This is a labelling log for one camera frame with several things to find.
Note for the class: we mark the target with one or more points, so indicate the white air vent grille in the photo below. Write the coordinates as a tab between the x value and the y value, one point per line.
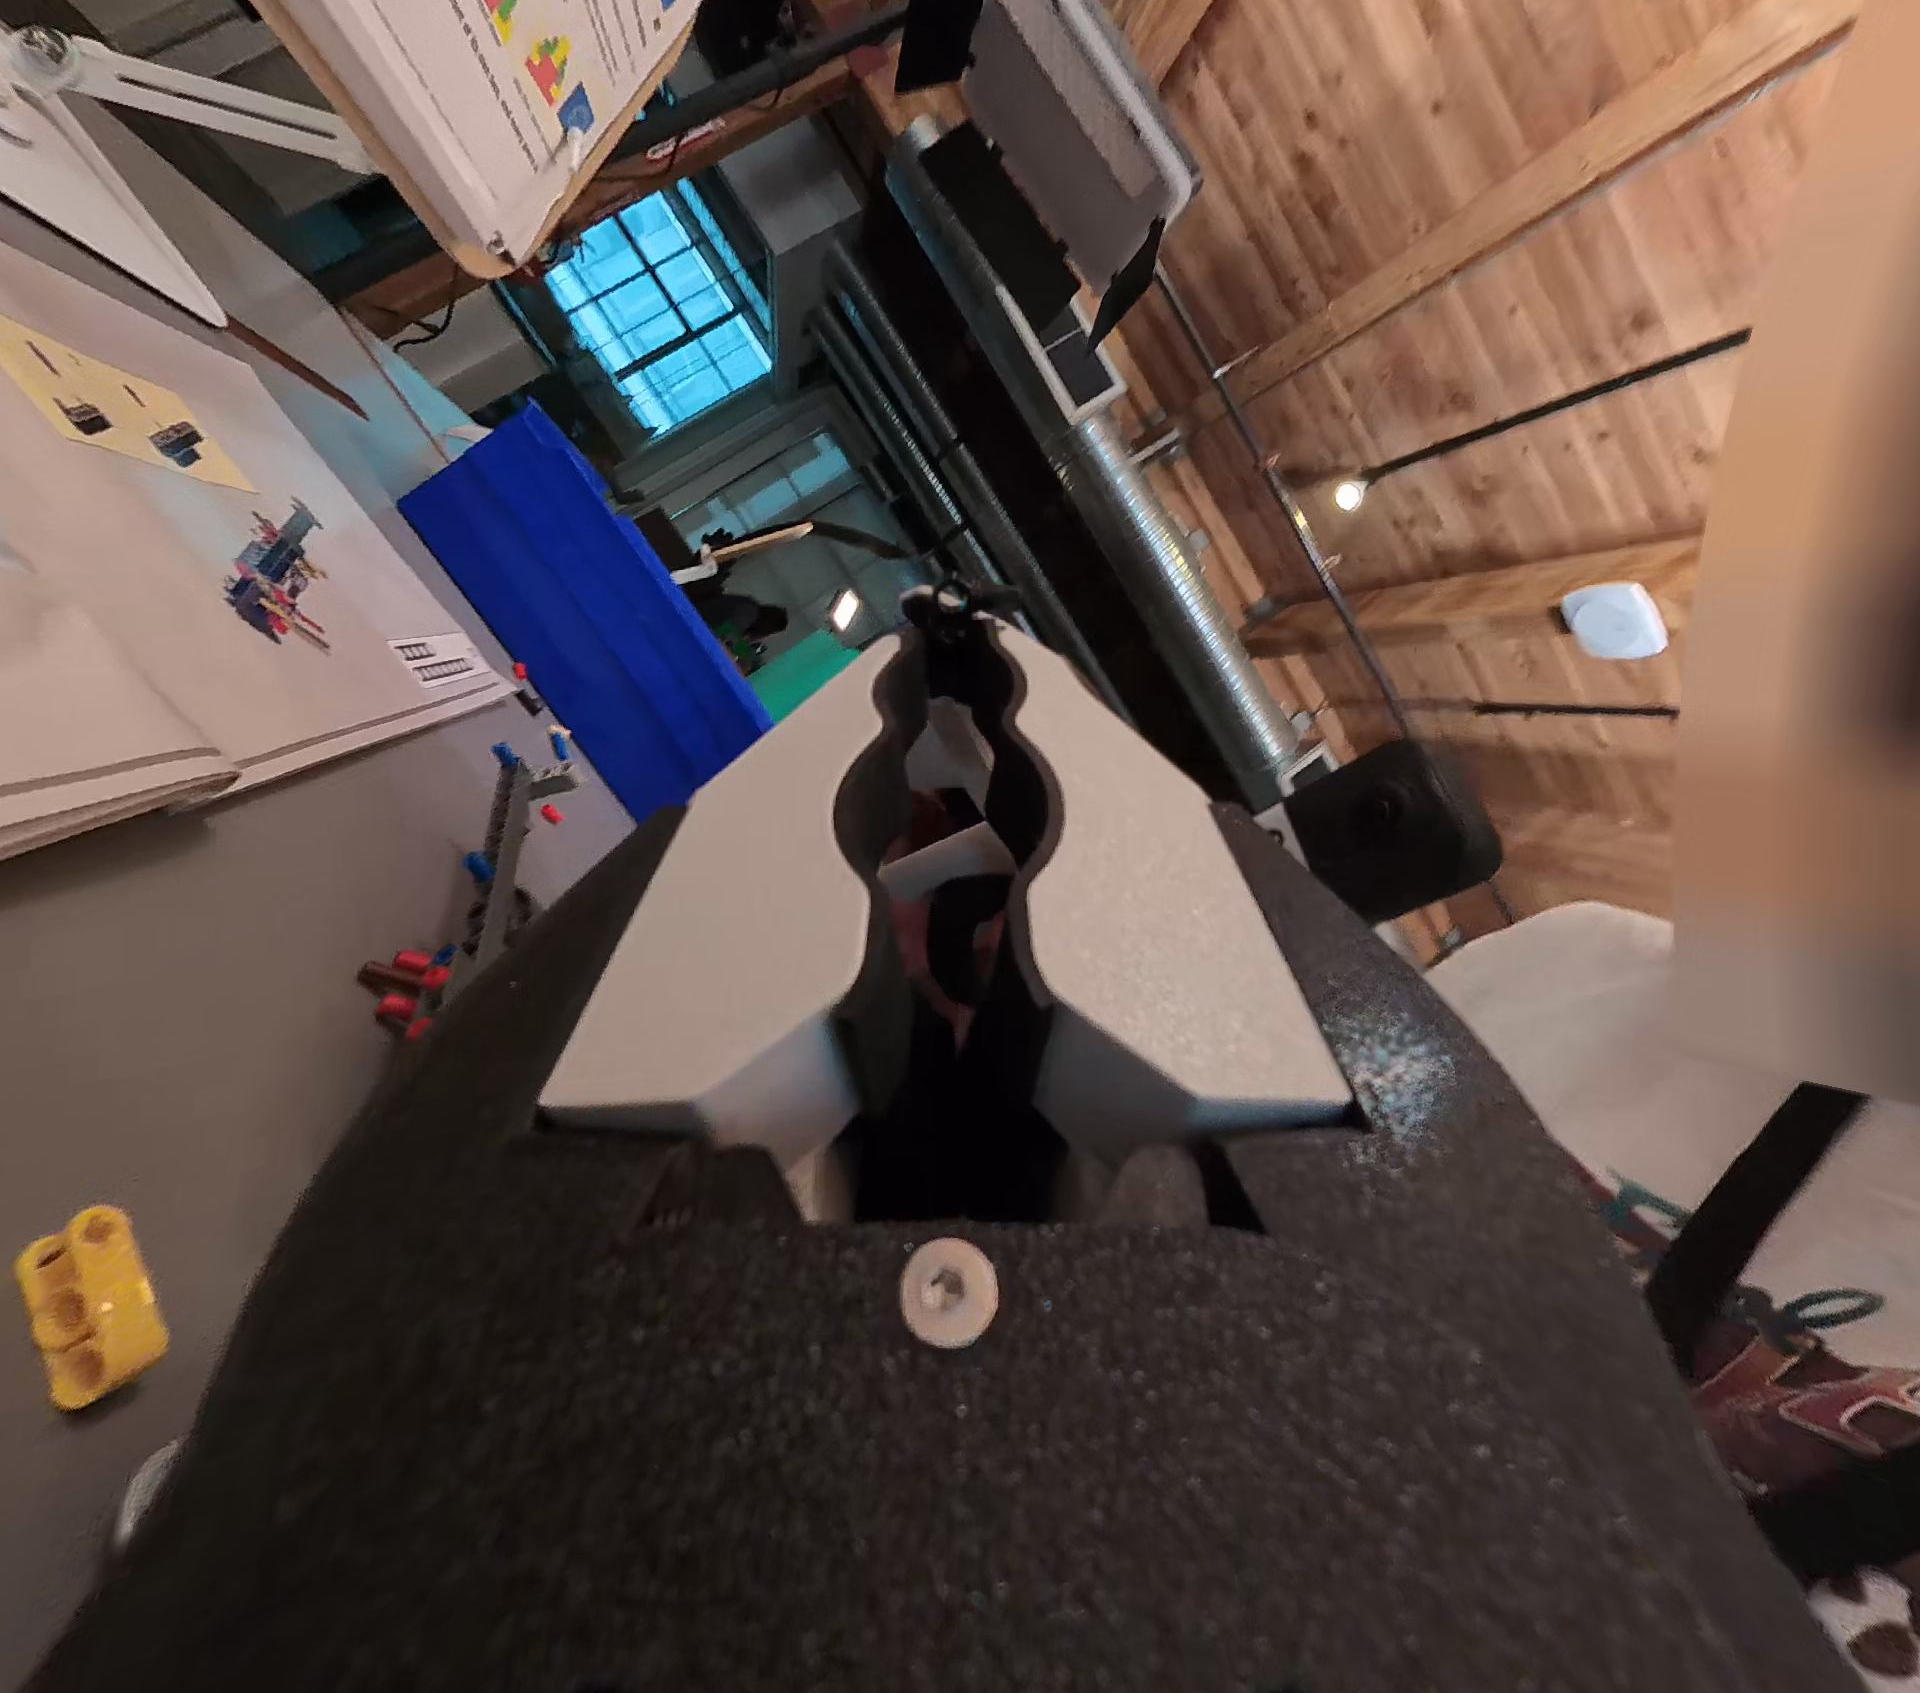
1082	366

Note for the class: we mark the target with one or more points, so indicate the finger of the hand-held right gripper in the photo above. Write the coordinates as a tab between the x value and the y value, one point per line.
944	861

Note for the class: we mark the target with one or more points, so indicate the black ceiling light track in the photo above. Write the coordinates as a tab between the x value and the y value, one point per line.
1560	411
1575	711

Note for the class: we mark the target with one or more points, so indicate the hanging grey panel light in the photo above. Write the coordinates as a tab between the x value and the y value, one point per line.
1073	118

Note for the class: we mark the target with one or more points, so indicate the silver ventilation duct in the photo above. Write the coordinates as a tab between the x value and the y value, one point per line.
1184	568

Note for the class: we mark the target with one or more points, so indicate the black ceiling conduit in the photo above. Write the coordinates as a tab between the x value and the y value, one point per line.
1304	523

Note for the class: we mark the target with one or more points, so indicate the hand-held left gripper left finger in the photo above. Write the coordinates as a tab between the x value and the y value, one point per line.
705	972

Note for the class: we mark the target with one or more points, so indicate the black lego connector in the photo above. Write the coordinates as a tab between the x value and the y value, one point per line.
961	673

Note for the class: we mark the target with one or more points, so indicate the lit panel light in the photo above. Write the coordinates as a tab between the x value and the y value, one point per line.
846	608

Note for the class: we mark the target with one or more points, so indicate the pile of lego beams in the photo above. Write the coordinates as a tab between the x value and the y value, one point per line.
90	1304

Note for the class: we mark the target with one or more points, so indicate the green felt bag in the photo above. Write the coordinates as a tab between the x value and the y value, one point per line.
811	681

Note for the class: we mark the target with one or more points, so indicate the black pole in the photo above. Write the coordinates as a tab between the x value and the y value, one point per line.
751	80

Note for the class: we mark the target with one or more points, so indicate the black white desk lamp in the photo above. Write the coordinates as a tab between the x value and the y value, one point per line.
751	544

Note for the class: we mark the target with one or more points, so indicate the lego instruction booklet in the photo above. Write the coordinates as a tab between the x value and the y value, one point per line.
151	613

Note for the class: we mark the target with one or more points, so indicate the ceiling spot lamp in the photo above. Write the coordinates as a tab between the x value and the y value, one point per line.
1348	494

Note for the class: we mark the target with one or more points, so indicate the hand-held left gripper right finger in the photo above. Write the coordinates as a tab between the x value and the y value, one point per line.
1184	972

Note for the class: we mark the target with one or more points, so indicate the long grey Technic assembly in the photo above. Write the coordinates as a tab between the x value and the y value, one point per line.
502	852

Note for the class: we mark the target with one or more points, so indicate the brown wooden strip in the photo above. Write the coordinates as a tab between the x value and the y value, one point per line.
301	370

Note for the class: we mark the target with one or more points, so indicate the white ceiling access point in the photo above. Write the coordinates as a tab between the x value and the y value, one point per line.
1616	622

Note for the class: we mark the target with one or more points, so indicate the blue plastic bin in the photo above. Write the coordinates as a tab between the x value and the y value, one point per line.
600	613

